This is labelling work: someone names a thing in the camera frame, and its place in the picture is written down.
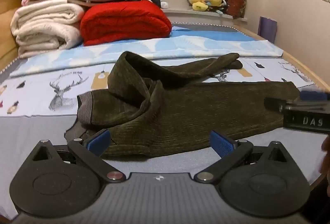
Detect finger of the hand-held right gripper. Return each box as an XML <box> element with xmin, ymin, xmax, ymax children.
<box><xmin>264</xmin><ymin>97</ymin><xmax>287</xmax><ymax>112</ymax></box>
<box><xmin>300</xmin><ymin>90</ymin><xmax>330</xmax><ymax>102</ymax></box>

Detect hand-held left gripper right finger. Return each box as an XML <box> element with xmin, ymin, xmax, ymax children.
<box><xmin>193</xmin><ymin>130</ymin><xmax>288</xmax><ymax>184</ymax></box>

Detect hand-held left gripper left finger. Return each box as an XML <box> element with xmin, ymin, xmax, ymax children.
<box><xmin>31</xmin><ymin>129</ymin><xmax>127</xmax><ymax>184</ymax></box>

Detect olive corduroy pants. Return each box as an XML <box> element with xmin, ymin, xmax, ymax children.
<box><xmin>64</xmin><ymin>51</ymin><xmax>301</xmax><ymax>160</ymax></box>

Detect person's right hand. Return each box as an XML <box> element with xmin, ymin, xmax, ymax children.
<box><xmin>320</xmin><ymin>135</ymin><xmax>330</xmax><ymax>197</ymax></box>

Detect deer print bed sheet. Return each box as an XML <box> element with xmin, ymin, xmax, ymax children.
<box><xmin>0</xmin><ymin>23</ymin><xmax>324</xmax><ymax>220</ymax></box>

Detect purple board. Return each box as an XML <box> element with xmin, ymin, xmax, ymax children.
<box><xmin>258</xmin><ymin>16</ymin><xmax>278</xmax><ymax>44</ymax></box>

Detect light blue patterned sheet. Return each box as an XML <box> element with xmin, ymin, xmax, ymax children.
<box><xmin>9</xmin><ymin>26</ymin><xmax>284</xmax><ymax>78</ymax></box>

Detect dark red cushion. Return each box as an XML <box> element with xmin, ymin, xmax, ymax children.
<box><xmin>226</xmin><ymin>0</ymin><xmax>247</xmax><ymax>19</ymax></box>

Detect red folded blanket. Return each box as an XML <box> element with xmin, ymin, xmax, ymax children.
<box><xmin>80</xmin><ymin>0</ymin><xmax>173</xmax><ymax>46</ymax></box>

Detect cream folded blanket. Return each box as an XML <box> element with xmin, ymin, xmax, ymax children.
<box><xmin>10</xmin><ymin>0</ymin><xmax>85</xmax><ymax>59</ymax></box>

